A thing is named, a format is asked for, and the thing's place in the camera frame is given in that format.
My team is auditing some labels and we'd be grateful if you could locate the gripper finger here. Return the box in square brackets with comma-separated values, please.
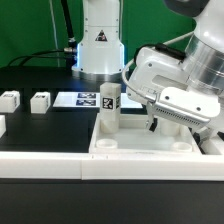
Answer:
[193, 128, 212, 146]

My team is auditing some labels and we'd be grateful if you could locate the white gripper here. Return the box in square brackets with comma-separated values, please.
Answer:
[126, 47, 224, 132]

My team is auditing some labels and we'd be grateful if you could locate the white square tabletop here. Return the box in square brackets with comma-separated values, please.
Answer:
[89, 114, 201, 155]

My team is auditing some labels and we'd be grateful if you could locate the white U-shaped fence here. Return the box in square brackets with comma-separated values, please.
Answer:
[0, 114, 224, 181]

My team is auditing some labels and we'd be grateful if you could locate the white sheet with tags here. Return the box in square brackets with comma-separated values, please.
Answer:
[53, 92, 141, 109]

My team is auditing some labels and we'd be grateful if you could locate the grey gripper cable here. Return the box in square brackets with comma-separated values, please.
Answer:
[121, 31, 195, 101]

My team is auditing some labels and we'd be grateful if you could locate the black cable bundle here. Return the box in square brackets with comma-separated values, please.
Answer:
[7, 0, 78, 67]

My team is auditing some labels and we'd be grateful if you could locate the white thin cable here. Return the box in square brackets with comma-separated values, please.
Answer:
[48, 0, 62, 68]

